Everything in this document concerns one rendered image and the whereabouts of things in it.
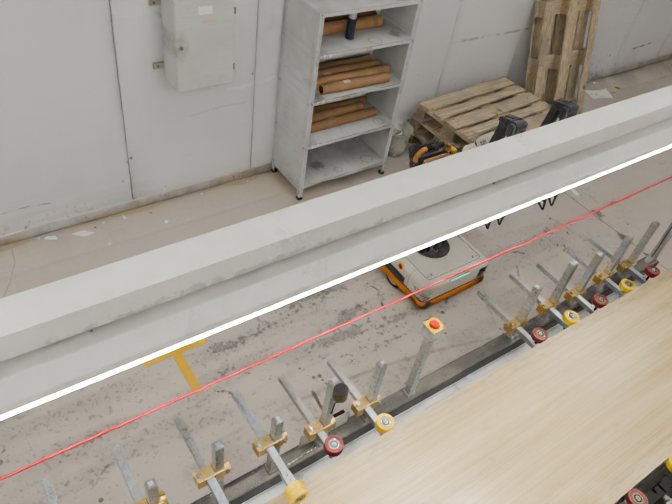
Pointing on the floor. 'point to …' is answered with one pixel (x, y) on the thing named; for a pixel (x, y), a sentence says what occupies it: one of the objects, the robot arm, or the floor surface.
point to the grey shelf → (300, 151)
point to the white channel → (303, 231)
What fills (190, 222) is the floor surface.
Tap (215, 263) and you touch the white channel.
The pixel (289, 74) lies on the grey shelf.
